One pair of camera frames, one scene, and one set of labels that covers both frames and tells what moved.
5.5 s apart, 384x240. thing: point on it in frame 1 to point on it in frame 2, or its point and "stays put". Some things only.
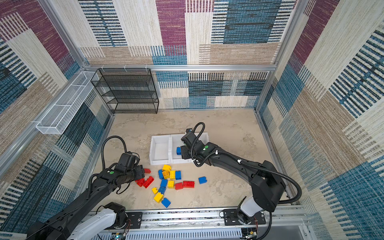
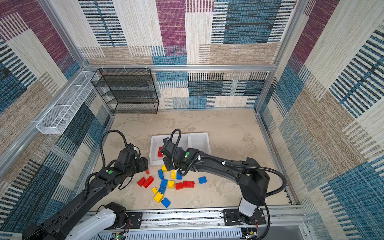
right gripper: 185,155 to 170,165
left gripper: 140,169 to 142,163
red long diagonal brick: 149,181 stays put
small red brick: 140,182 stays put
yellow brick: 172,174 stays put
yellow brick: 171,184 stays put
